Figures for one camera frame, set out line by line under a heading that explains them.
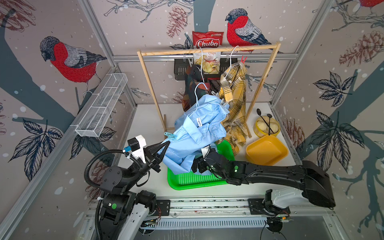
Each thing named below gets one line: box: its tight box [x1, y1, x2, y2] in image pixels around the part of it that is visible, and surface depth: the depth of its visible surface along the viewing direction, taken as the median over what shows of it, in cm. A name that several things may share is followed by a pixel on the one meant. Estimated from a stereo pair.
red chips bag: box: [192, 31, 224, 74], surface depth 87 cm
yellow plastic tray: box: [246, 135, 289, 166], surface depth 95 cm
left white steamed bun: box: [257, 122, 269, 133], surface depth 102 cm
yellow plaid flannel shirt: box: [219, 62, 250, 156], surface depth 97 cm
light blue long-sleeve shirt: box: [163, 94, 230, 175], surface depth 62 cm
